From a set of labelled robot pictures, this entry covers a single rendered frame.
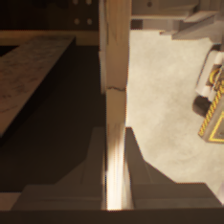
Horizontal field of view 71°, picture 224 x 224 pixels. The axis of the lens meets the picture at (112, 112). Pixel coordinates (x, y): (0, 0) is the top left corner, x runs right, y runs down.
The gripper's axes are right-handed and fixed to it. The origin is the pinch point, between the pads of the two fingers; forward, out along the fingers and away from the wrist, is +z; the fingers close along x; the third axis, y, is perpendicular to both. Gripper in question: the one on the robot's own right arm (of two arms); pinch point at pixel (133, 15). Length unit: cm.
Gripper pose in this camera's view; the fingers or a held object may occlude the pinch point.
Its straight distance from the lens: 27.2
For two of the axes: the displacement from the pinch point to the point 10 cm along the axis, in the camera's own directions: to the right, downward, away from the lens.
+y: 0.0, 9.6, 2.8
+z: -10.0, 0.0, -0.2
